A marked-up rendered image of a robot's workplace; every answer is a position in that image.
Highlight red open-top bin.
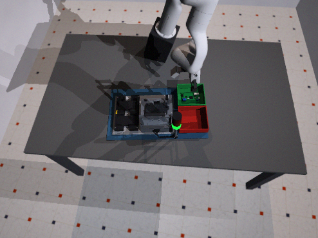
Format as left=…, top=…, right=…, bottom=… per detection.
left=178, top=105, right=209, bottom=133

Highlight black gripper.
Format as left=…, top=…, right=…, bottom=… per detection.
left=189, top=69, right=200, bottom=92

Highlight green circuit board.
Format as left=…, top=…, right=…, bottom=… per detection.
left=181, top=92, right=200, bottom=103

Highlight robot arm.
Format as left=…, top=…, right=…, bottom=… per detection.
left=155, top=0, right=219, bottom=78

